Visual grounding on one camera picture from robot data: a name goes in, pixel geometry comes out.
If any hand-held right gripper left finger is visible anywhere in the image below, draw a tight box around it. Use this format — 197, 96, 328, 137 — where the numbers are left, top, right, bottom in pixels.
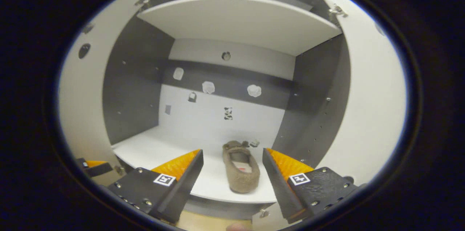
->
107, 149, 204, 224

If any brown fuzzy shoe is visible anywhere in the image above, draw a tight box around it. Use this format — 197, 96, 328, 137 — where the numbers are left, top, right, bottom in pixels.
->
222, 140, 260, 194

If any white cabinet door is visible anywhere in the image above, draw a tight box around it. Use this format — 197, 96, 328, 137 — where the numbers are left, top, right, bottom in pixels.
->
58, 0, 171, 188
251, 0, 407, 231

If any white shelf board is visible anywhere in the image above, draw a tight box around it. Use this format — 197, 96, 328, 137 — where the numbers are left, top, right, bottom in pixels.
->
137, 0, 343, 56

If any white shoe cabinet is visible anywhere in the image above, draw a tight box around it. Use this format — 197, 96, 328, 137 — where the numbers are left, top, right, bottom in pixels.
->
103, 0, 351, 220

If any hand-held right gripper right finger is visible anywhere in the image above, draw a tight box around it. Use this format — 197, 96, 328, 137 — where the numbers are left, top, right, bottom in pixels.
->
262, 147, 364, 224

